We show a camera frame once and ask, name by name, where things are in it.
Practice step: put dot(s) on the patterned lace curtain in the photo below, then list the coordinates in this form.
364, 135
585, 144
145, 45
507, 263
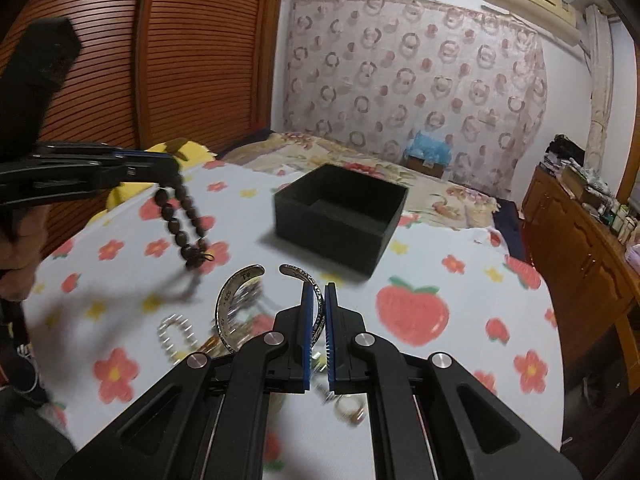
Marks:
371, 74

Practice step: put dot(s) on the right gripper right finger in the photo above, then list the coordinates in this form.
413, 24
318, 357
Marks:
430, 418

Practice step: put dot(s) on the blue bag on box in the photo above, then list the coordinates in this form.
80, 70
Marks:
428, 155

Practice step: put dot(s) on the yellow pikachu plush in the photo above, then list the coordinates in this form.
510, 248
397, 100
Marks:
187, 153

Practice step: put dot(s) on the pile of folded clothes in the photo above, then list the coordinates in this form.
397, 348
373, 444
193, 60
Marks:
563, 152

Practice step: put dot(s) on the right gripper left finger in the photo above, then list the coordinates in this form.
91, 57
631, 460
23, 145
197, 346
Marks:
206, 418

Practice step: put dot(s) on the wooden sideboard cabinet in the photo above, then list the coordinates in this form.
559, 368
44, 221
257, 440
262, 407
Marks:
593, 289

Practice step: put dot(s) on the silver cuff bangle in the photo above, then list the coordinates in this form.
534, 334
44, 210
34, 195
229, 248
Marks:
243, 309

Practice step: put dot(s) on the floral bed quilt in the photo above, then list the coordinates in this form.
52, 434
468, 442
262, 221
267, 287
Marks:
431, 201

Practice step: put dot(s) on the black jewelry box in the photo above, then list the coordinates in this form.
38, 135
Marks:
342, 215

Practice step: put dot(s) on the strawberry flower print blanket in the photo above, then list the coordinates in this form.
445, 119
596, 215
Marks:
115, 309

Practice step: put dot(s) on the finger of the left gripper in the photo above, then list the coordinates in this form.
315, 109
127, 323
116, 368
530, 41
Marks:
161, 173
124, 155

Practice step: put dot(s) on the left hand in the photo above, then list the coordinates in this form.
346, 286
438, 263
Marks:
20, 258

